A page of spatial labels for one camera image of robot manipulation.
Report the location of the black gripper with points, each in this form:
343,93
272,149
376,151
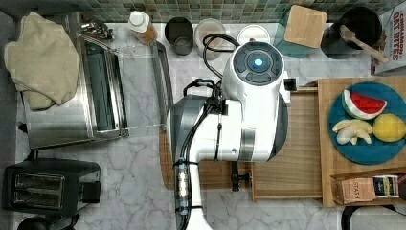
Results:
236,178

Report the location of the wooden drawer with black handle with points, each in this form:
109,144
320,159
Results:
295,172

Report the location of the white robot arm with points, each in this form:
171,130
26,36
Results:
245,119

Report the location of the brown Stash tea box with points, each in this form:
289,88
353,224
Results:
355,190

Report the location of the black paper towel holder base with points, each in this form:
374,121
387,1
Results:
384,217

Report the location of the toy peeled banana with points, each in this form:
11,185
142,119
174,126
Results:
349,131

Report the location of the toy watermelon slice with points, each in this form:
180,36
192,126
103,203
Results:
362,107

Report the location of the stainless toaster oven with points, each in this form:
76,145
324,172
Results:
120,92

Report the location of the blue plate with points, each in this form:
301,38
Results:
378,151

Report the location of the pink pot with white lid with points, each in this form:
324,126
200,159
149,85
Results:
253,33

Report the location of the dark blue tea packet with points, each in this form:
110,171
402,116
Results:
385,185

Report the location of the dark grey cup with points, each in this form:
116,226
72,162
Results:
179,34

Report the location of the yellow toy lemon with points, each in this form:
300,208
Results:
388,128

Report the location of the teal canister with wooden lid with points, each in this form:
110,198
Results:
300,32

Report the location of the wooden spoon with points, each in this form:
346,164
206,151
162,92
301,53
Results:
360,43

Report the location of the white-capped orange bottle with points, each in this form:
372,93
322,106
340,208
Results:
140,24

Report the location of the black two-slot toaster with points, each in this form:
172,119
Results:
51,186

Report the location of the black utensil holder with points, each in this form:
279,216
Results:
362,22

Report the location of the oat bites cereal box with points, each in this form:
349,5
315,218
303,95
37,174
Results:
392,43

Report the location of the beige folded cloth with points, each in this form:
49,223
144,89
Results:
43,62

